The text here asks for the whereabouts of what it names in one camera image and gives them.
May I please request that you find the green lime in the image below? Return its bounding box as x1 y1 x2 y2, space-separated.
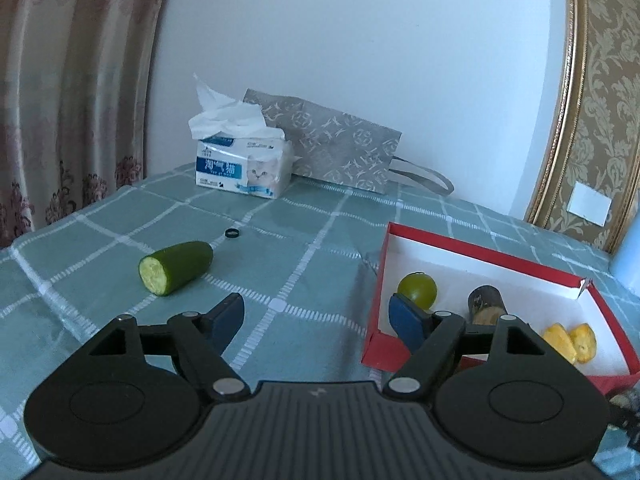
397 272 438 310

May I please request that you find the red shallow cardboard box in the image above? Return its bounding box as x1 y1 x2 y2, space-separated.
361 221 640 397

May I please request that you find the grey patterned paper bag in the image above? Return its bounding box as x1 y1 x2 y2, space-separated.
243 88 455 195

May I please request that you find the patterned curtain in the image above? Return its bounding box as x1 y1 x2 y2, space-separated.
0 0 177 249

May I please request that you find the dark-skinned vegetable piece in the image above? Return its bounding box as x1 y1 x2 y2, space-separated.
467 285 507 329

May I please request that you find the white tissue pack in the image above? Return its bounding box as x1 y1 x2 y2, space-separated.
188 73 294 199

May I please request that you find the yellow corn cob piece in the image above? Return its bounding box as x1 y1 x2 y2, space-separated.
542 324 577 365
571 324 598 362

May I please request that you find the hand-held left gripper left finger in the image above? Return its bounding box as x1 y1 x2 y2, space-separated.
87 293 251 404

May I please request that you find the white wall switch plate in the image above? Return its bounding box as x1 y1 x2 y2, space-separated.
568 181 613 227

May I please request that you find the green checked tablecloth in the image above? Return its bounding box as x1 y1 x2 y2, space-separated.
0 159 640 480

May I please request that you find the green cucumber end piece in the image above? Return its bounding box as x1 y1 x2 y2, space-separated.
138 241 214 296

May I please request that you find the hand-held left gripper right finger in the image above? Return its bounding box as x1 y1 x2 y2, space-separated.
383 293 554 404

